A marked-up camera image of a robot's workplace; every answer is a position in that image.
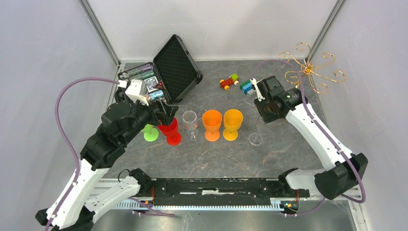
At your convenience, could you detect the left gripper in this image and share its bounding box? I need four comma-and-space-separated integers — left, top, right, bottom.
121, 95, 179, 144

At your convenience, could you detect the clear wine glass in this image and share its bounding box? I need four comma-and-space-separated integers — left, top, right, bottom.
248, 123, 263, 146
182, 110, 198, 139

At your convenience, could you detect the red plastic wine glass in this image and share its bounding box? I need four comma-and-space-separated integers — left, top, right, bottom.
157, 118, 182, 146

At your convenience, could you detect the green plastic wine glass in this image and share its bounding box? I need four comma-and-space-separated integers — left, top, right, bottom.
141, 124, 159, 142

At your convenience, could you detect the orange plastic wine glass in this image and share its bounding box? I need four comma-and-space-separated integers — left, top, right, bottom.
202, 110, 222, 142

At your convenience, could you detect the yellow plastic wine glass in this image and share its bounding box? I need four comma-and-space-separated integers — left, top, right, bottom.
222, 109, 243, 141

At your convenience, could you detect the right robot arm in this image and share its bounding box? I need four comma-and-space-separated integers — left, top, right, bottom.
250, 76, 368, 200

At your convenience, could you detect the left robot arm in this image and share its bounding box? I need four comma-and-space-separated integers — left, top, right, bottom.
35, 100, 179, 231

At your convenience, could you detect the gold wine glass rack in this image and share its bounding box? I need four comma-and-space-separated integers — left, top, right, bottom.
278, 42, 346, 94

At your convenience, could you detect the black open case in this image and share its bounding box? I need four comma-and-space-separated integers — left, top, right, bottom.
117, 34, 203, 103

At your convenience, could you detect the toy brick car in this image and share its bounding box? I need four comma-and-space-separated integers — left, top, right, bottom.
219, 74, 239, 90

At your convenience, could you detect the blue green brick stack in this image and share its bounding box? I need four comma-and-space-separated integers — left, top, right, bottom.
240, 79, 256, 96

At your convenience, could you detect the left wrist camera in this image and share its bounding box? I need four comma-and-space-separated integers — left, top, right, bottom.
125, 79, 149, 106

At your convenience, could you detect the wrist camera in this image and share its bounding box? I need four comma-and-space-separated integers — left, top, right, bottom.
125, 79, 149, 106
250, 78, 265, 102

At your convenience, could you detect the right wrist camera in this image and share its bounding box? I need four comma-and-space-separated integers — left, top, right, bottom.
250, 78, 265, 102

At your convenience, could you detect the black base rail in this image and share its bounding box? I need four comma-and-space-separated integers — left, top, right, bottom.
134, 178, 322, 211

